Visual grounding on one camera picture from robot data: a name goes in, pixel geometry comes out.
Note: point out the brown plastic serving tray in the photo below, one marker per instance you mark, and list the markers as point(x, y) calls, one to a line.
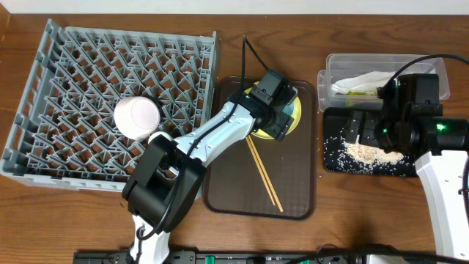
point(234, 185)

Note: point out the pink shallow bowl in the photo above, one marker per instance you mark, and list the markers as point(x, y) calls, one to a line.
point(136, 117)

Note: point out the black food waste tray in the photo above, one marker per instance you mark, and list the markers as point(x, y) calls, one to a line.
point(334, 121)

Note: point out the grey plastic dishwasher rack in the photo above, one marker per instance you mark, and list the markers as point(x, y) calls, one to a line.
point(64, 135)

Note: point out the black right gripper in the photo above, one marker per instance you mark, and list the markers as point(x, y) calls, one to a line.
point(369, 120)

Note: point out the clear plastic waste bin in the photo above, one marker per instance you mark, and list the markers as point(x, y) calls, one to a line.
point(341, 66)

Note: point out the yellow round plate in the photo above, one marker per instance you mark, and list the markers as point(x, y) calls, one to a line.
point(297, 110)

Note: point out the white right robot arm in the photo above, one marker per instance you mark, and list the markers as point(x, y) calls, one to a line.
point(411, 122)

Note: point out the light blue bowl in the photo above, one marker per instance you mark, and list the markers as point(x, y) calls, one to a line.
point(290, 110)

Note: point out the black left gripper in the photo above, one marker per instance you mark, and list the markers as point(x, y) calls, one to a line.
point(281, 126)

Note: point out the wooden chopstick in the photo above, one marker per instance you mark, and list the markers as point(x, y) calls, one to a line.
point(258, 163)
point(275, 196)

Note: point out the white napkin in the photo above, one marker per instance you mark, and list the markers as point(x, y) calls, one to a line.
point(366, 82)

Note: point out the spilled rice pile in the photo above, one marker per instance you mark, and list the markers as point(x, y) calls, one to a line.
point(340, 156)

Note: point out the green snack wrapper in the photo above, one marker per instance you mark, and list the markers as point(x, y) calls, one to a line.
point(362, 93)

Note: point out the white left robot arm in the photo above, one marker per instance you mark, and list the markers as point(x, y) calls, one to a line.
point(169, 174)

